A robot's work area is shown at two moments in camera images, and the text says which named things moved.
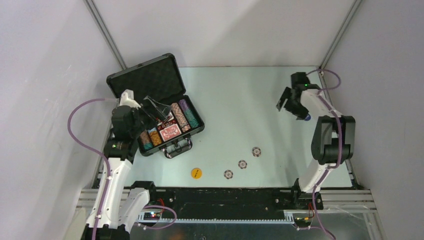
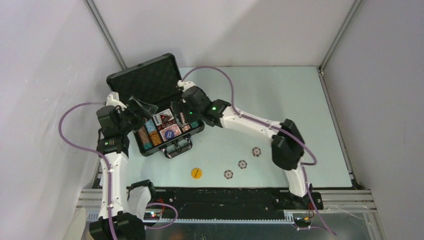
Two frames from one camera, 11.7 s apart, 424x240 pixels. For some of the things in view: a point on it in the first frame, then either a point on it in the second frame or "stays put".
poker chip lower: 228,174 stays put
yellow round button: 196,173 stays put
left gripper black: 145,112 → 133,110
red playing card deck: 170,132 stays put
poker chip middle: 242,164 stays put
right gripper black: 292,100 → 180,108
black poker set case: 159,78 stays put
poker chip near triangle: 256,151 stays put
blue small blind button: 308,117 → 169,134
